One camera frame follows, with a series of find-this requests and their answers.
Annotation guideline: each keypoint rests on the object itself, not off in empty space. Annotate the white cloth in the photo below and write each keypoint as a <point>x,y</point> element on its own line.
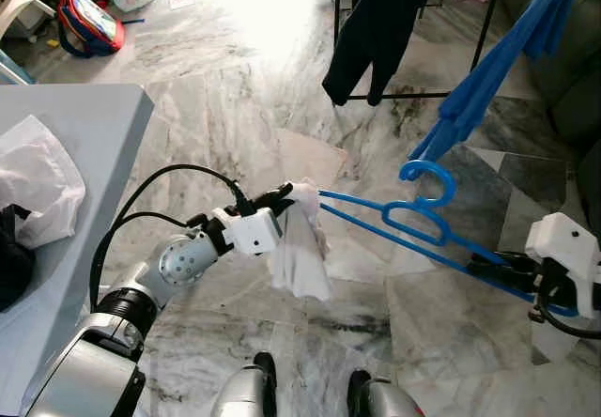
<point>38,182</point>

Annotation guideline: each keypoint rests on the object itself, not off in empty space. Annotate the black shirt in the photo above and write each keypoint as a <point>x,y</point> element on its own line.
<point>11,262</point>

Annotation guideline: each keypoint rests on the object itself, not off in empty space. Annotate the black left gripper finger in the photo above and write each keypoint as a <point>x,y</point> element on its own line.
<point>275,195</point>

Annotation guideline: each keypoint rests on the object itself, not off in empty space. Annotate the long black garment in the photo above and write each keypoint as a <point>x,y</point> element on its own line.
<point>376,32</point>

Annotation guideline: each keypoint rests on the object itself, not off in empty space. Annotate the blue garment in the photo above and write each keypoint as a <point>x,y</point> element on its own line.
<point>498,79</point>

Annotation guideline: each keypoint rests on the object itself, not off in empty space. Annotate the robot right leg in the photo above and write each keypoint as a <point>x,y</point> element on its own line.
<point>380,400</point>

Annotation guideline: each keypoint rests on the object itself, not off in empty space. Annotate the cream white garment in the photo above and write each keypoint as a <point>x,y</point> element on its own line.
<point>300,257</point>

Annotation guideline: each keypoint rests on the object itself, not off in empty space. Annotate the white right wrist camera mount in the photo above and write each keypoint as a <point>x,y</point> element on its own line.
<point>563,239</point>

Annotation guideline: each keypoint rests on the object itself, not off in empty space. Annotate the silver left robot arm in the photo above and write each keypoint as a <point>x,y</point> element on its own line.
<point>178,262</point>

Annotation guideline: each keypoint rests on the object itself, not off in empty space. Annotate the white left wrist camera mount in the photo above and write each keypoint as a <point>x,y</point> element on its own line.
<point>255,234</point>

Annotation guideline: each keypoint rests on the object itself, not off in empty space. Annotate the blue plastic hanger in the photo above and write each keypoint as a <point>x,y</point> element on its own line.
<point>452,184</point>

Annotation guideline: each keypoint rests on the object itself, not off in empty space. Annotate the red blue backpack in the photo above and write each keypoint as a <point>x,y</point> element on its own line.
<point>89,24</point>

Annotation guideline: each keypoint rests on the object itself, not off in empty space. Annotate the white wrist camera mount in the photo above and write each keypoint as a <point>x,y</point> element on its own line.
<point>255,234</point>
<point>563,239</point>

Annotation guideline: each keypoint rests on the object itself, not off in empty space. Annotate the grey folding table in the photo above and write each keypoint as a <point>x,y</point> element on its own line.
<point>94,135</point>

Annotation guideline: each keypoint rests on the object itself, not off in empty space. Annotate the white paper slip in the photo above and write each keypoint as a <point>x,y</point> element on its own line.
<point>180,2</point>

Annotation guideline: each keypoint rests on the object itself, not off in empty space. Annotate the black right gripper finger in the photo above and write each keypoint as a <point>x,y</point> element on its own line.
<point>490,267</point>

